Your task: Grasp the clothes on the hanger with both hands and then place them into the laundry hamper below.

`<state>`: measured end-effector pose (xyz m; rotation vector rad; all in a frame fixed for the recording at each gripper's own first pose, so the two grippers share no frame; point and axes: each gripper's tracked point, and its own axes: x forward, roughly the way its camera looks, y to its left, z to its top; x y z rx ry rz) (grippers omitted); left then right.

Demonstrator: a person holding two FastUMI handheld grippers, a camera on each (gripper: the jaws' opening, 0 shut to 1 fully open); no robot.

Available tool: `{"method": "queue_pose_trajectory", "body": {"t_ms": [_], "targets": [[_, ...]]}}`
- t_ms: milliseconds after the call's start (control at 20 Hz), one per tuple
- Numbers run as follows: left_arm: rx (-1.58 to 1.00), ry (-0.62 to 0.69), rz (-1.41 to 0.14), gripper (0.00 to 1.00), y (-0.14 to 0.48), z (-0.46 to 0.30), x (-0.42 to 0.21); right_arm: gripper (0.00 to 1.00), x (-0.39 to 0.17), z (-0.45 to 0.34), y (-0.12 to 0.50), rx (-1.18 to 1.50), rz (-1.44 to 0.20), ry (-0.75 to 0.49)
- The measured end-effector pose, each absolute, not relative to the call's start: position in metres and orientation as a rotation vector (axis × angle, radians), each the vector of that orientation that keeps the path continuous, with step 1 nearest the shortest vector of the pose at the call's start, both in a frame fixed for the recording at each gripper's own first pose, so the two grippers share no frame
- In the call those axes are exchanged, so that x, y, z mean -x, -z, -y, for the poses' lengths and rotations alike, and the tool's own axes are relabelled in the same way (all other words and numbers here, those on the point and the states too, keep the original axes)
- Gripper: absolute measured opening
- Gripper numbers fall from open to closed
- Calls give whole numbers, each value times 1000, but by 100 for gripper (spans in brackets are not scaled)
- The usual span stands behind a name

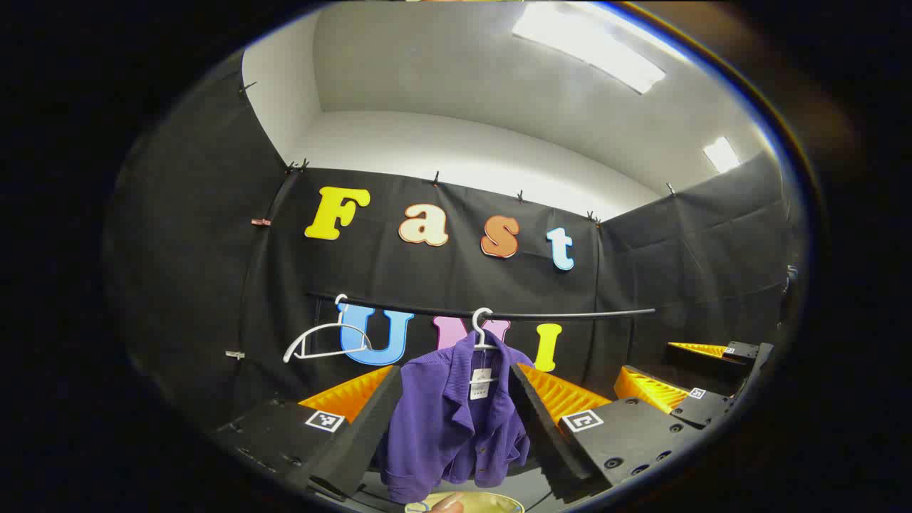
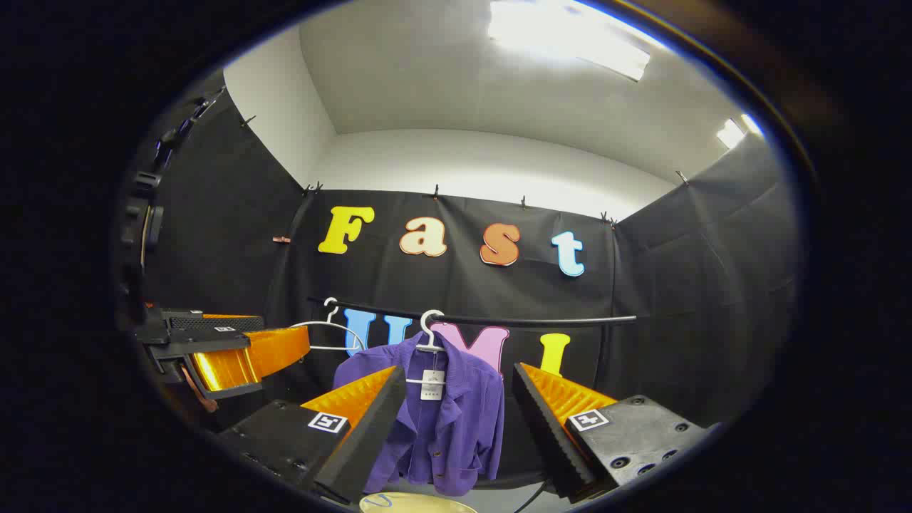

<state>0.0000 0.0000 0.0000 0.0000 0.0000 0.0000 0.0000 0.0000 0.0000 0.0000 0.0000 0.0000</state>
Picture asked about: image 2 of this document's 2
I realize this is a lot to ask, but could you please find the black cable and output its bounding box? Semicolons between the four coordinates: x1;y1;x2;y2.
513;481;554;513

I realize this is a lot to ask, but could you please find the purple knitted cardigan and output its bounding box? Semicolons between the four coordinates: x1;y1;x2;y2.
333;331;507;497

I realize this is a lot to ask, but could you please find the white plastic clothes hanger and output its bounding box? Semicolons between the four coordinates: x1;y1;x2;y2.
291;297;366;353
406;309;448;385

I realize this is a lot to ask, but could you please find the ceiling light panel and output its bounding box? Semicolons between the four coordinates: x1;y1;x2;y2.
716;114;763;150

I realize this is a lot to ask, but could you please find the black backdrop cloth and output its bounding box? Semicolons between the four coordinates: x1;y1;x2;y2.
118;85;809;492

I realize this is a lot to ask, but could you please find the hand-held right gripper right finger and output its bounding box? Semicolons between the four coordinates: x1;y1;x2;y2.
512;362;713;503

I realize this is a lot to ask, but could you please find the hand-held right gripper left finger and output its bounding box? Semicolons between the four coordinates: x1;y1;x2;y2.
217;365;408;505

